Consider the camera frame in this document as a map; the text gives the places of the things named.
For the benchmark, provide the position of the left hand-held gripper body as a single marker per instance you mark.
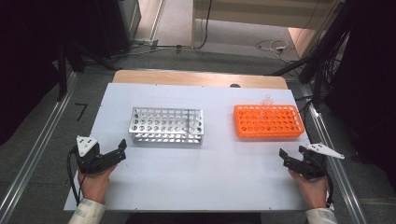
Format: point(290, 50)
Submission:
point(87, 146)

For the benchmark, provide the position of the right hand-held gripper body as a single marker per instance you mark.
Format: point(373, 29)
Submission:
point(313, 166)

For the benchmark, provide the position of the orange test tube rack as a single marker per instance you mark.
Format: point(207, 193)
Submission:
point(269, 126)

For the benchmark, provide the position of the metal test tube rack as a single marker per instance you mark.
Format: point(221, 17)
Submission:
point(166, 124)

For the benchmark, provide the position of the person's right hand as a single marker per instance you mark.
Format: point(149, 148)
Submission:
point(314, 193)

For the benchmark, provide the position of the person's left hand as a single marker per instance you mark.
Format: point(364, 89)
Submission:
point(93, 186)

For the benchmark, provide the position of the black metal stand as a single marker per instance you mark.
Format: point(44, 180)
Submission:
point(61, 74)

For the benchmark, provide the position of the dark table grommet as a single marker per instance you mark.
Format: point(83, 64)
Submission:
point(235, 85)

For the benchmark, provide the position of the dark curtain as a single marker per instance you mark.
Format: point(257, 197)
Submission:
point(373, 77)
point(28, 62)

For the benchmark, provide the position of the black tripod stand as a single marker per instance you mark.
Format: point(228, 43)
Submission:
point(323, 46)

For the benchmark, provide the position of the grey power strip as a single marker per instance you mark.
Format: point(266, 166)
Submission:
point(145, 42)

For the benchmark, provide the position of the black cabinet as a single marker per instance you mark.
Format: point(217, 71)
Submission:
point(115, 25)

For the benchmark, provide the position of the beige furniture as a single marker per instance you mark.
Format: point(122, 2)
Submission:
point(249, 12)

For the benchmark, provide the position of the aluminium floor rail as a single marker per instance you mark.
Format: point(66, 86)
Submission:
point(34, 152)
point(348, 193)

